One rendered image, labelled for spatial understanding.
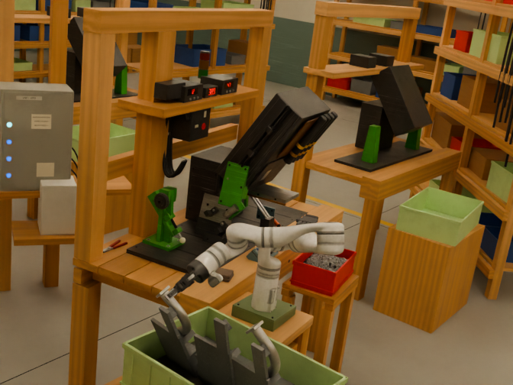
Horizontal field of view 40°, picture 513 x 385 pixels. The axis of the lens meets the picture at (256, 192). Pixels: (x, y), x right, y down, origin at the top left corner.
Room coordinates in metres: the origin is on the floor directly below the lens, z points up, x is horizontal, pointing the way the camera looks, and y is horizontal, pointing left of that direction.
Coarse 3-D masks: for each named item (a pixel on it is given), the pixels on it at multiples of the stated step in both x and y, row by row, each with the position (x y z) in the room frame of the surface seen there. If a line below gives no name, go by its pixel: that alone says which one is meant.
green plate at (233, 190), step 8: (232, 168) 3.21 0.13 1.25; (240, 168) 3.20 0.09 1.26; (248, 168) 3.18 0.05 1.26; (224, 176) 3.21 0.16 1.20; (232, 176) 3.20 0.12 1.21; (240, 176) 3.18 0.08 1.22; (224, 184) 3.20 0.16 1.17; (232, 184) 3.19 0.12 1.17; (240, 184) 3.17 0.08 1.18; (224, 192) 3.19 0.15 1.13; (232, 192) 3.17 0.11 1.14; (240, 192) 3.16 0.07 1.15; (224, 200) 3.18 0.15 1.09; (232, 200) 3.16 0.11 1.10; (240, 200) 3.15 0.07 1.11
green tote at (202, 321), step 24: (192, 312) 2.28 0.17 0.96; (216, 312) 2.31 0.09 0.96; (144, 336) 2.08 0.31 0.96; (240, 336) 2.23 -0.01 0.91; (144, 360) 1.95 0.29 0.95; (288, 360) 2.11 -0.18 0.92; (312, 360) 2.06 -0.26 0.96; (144, 384) 1.95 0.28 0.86; (168, 384) 1.88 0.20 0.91; (192, 384) 1.83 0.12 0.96; (312, 384) 2.04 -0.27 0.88; (336, 384) 1.93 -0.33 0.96
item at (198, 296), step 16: (320, 208) 3.82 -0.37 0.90; (240, 256) 2.98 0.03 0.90; (288, 256) 3.16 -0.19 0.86; (240, 272) 2.81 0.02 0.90; (288, 272) 3.19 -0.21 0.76; (192, 288) 2.59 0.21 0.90; (208, 288) 2.61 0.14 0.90; (224, 288) 2.63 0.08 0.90; (240, 288) 2.72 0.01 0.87; (192, 304) 2.52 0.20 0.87; (208, 304) 2.49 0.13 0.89; (224, 304) 2.60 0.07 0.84
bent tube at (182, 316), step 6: (168, 288) 1.99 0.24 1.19; (162, 294) 1.99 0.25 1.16; (168, 300) 1.98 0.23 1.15; (174, 300) 1.99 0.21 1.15; (174, 306) 1.98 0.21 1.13; (180, 306) 1.99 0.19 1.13; (180, 312) 1.97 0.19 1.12; (180, 318) 1.97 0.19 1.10; (186, 318) 1.98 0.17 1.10; (186, 324) 1.98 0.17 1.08; (180, 330) 2.03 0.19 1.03; (186, 330) 1.99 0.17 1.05
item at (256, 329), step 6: (258, 324) 1.81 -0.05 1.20; (252, 330) 1.80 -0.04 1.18; (258, 330) 1.81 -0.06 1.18; (258, 336) 1.81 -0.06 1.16; (264, 336) 1.81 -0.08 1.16; (264, 342) 1.80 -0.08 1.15; (270, 342) 1.81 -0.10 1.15; (270, 348) 1.79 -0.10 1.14; (270, 354) 1.79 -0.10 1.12; (276, 354) 1.80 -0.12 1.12; (270, 360) 1.79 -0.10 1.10; (276, 360) 1.79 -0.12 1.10; (270, 366) 1.81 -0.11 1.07; (276, 366) 1.80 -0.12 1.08; (270, 372) 1.81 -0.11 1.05; (276, 372) 1.81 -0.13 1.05
